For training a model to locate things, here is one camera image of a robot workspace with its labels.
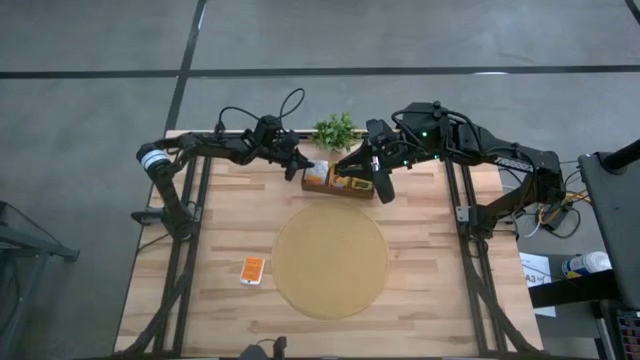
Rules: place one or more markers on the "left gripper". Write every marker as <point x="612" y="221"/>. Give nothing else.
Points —
<point x="270" y="142"/>

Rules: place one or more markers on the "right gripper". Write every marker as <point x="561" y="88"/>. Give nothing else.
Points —
<point x="395" y="156"/>

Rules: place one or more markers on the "brown wooden compartment box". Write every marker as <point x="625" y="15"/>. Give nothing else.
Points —
<point x="330" y="192"/>

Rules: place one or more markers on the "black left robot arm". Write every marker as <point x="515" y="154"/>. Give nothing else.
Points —
<point x="200" y="145"/>

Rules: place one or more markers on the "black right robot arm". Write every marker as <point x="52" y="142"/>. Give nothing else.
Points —
<point x="520" y="160"/>

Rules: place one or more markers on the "green plant in white pot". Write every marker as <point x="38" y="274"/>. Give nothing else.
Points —
<point x="335" y="132"/>

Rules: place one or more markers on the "round woven placemat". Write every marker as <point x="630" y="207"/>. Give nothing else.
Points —
<point x="330" y="260"/>

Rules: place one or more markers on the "white paper sheet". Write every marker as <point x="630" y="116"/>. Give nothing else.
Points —
<point x="532" y="262"/>

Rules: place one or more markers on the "black power supply box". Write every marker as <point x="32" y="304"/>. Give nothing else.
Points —
<point x="555" y="217"/>

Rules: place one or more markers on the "small black device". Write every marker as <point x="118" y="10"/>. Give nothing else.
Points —
<point x="265" y="350"/>

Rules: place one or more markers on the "white wipes canister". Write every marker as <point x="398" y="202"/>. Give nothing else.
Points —
<point x="585" y="265"/>

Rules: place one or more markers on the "dark grey equipment cart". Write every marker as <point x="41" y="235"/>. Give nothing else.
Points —
<point x="612" y="225"/>

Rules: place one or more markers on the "black vertical pole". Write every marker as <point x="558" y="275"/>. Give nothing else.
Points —
<point x="622" y="156"/>

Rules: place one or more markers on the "grey metal stand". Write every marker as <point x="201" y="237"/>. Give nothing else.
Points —
<point x="30" y="247"/>

